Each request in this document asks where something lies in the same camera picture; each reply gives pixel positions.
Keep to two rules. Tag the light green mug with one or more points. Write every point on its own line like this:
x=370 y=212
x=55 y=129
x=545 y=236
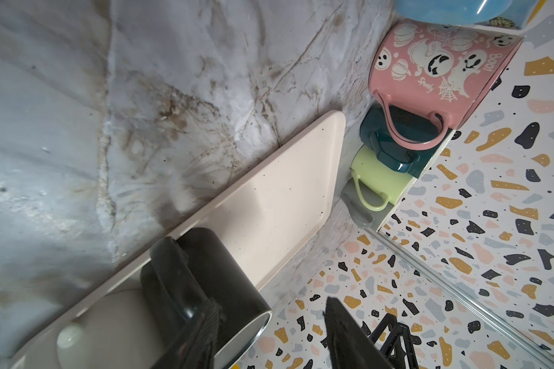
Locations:
x=391 y=186

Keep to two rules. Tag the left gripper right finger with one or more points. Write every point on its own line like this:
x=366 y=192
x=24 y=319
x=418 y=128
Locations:
x=348 y=345

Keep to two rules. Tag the white mug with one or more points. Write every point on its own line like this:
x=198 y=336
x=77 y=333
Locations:
x=119 y=331

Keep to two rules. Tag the dark green mug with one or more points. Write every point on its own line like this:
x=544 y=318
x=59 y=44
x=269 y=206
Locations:
x=375 y=135

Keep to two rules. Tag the black mug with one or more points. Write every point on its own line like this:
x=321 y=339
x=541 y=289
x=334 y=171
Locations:
x=184 y=273

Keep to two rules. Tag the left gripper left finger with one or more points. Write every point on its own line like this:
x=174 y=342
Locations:
x=195 y=345

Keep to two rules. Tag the pink patterned mug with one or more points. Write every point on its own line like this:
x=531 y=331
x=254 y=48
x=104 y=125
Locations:
x=441 y=73

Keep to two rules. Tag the light blue yellow-inside mug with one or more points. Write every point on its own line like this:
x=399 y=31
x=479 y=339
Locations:
x=505 y=14

